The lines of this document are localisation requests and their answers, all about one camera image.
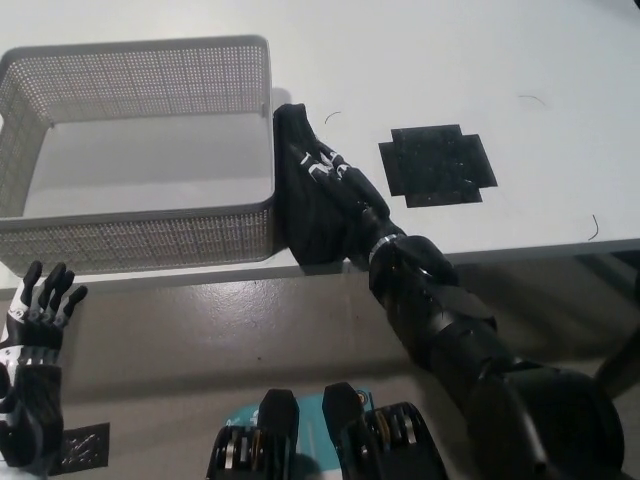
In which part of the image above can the robot torso black teal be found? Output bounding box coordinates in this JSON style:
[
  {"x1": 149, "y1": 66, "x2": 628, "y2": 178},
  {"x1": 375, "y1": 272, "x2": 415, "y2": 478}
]
[{"x1": 207, "y1": 382, "x2": 446, "y2": 480}]

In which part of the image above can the black tape patch cross-shaped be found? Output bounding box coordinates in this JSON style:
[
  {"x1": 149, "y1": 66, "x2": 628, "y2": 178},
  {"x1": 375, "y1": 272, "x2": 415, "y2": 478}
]
[{"x1": 378, "y1": 123, "x2": 498, "y2": 210}]

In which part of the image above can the black cloth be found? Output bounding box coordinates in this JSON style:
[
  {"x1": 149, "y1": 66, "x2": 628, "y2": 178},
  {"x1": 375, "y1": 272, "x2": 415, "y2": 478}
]
[{"x1": 272, "y1": 102, "x2": 375, "y2": 266}]

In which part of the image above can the small black floor tape square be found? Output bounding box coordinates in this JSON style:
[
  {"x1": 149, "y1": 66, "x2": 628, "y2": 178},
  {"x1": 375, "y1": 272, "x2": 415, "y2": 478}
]
[{"x1": 49, "y1": 422, "x2": 111, "y2": 474}]

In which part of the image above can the grey perforated plastic basket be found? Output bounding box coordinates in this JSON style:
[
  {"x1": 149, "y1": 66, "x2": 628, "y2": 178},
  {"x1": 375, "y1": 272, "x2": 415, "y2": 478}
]
[{"x1": 0, "y1": 33, "x2": 277, "y2": 275}]

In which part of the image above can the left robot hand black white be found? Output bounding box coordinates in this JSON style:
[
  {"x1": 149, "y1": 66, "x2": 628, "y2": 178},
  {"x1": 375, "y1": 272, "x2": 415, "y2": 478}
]
[{"x1": 0, "y1": 260, "x2": 89, "y2": 471}]

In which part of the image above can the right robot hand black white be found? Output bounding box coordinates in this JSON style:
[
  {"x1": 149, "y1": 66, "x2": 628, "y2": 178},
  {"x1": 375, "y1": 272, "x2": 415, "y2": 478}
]
[{"x1": 297, "y1": 141, "x2": 396, "y2": 254}]

